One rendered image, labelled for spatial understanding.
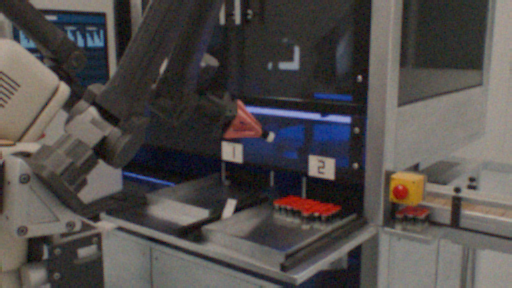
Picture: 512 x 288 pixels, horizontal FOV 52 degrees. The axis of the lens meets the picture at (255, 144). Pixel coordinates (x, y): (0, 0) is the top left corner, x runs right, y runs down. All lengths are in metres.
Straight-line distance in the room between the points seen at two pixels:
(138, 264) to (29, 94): 1.42
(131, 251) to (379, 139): 1.22
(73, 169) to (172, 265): 1.33
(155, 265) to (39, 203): 1.39
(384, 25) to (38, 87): 0.87
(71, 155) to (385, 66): 0.88
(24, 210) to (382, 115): 0.95
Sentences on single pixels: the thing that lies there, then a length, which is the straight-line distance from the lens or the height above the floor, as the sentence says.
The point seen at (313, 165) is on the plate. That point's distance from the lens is 1.56.
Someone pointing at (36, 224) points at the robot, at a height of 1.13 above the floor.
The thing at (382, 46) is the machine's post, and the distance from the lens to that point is 1.42.
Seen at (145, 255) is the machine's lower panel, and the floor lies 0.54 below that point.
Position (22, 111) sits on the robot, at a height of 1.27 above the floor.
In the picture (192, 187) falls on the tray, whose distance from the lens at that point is 1.81.
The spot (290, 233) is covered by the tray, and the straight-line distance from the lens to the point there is 1.42.
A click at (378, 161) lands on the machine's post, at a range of 1.46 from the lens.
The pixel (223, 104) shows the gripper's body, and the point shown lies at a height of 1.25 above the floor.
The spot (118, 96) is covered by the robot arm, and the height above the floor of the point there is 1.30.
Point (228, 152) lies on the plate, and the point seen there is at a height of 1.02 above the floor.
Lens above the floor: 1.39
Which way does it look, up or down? 11 degrees down
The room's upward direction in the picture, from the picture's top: straight up
